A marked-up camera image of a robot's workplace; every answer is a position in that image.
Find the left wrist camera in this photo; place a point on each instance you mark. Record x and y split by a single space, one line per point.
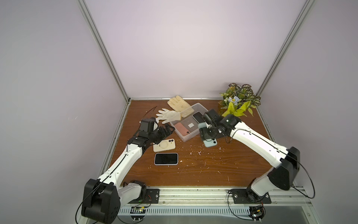
148 125

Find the cream magsafe case phone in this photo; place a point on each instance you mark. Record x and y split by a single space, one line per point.
164 145

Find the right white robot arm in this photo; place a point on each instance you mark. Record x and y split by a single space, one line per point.
284 161

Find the white knit glove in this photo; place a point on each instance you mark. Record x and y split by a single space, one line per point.
167 116

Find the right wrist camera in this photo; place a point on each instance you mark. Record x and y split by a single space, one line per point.
212 117

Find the yellow rubber glove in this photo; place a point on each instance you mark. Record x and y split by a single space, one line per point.
179 105

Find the black screen lilac phone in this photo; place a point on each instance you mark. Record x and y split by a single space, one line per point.
169 159

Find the clear plastic storage box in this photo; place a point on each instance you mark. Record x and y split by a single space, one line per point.
197 108

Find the aluminium front rail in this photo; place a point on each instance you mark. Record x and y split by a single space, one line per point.
221 195

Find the artificial plant in vase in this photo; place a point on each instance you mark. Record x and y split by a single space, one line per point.
238 100

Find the pink case phone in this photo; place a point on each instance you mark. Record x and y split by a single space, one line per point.
190 123
182 129

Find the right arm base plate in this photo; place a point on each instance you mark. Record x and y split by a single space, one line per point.
237 197

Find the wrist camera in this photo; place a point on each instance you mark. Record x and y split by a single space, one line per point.
212 117
148 125

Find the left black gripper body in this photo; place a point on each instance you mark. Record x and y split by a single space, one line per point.
157 136

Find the mint green case phone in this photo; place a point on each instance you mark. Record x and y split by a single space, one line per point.
209 142

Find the right circuit board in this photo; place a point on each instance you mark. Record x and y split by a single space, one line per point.
257 213

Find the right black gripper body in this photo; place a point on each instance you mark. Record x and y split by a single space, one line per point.
206 133

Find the circuit board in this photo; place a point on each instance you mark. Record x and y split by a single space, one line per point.
257 213
137 213

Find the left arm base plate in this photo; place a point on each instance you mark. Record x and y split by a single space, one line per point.
152 196

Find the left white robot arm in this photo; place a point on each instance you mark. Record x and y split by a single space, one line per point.
104 197

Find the left circuit board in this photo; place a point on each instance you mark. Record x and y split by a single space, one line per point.
137 213

